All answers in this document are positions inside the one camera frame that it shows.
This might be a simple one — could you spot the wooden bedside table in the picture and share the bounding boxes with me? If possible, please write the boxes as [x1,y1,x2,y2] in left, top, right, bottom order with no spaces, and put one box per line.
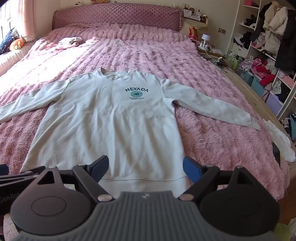
[198,47,226,58]

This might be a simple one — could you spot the cream headboard side shelf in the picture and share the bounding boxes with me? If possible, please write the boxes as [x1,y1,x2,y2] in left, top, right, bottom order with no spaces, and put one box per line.
[181,6,210,30]

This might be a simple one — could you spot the blue storage bin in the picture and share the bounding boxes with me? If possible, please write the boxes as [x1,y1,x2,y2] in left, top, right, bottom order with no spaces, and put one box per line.
[238,68,255,86]
[251,76,266,97]

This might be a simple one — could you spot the cream window seat cushion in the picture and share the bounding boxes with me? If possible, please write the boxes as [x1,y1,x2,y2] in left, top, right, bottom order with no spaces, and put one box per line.
[0,41,33,76]

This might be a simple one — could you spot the cream hanging coat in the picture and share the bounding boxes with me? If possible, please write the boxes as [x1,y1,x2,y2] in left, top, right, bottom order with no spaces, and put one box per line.
[263,2,289,55]

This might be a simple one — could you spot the quilted mauve headboard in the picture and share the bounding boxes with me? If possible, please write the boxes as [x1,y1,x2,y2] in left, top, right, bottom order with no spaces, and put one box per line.
[52,2,183,32]

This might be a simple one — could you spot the white crumpled cloth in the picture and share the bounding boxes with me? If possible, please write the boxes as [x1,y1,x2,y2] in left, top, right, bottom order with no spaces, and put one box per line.
[262,119,296,163]

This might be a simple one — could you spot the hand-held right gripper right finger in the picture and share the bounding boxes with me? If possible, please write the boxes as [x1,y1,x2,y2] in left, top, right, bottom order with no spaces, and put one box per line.
[178,156,257,201]

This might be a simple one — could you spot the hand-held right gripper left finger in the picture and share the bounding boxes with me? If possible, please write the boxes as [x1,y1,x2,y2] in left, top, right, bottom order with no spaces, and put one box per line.
[35,156,115,202]

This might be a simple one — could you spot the plush toys on headboard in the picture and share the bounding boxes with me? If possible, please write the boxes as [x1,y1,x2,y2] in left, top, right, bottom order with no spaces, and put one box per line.
[76,0,111,5]

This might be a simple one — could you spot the pink curtain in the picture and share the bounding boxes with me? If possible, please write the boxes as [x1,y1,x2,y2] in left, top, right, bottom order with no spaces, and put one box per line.
[17,0,37,42]

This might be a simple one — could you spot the pink fluffy blanket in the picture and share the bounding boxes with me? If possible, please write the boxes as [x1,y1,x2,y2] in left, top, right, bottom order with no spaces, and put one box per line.
[0,23,290,202]

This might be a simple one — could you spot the tangle of black cables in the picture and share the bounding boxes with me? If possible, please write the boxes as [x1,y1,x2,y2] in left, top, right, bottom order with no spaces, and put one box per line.
[209,57,229,69]

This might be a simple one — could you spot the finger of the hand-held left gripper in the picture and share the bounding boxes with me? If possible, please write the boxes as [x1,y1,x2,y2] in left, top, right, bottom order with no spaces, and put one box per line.
[0,166,48,186]

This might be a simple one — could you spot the black hanging coat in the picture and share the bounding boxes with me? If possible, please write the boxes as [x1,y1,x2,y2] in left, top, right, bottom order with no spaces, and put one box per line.
[274,6,296,71]

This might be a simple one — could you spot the white printed sweatshirt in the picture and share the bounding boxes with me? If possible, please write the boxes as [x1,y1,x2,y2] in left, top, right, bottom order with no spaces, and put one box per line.
[0,67,262,198]

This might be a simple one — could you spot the orange plush toy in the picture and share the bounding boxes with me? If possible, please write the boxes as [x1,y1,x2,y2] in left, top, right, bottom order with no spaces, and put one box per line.
[9,37,25,51]

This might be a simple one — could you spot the folded pale pink clothes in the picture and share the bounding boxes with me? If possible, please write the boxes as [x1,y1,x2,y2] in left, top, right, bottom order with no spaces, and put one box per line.
[55,36,83,50]

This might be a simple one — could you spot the white open shelf unit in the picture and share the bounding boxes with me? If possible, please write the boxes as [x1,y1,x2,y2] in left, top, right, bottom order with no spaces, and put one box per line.
[231,0,296,121]

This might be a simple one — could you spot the navy floral pillow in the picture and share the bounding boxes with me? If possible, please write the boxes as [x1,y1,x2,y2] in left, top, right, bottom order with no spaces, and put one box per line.
[0,28,18,55]

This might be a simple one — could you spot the green storage bin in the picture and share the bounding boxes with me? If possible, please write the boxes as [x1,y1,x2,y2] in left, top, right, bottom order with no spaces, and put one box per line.
[228,54,244,72]

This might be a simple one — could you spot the purple storage bin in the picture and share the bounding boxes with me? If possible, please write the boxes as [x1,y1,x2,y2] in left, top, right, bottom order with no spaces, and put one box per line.
[265,92,284,115]

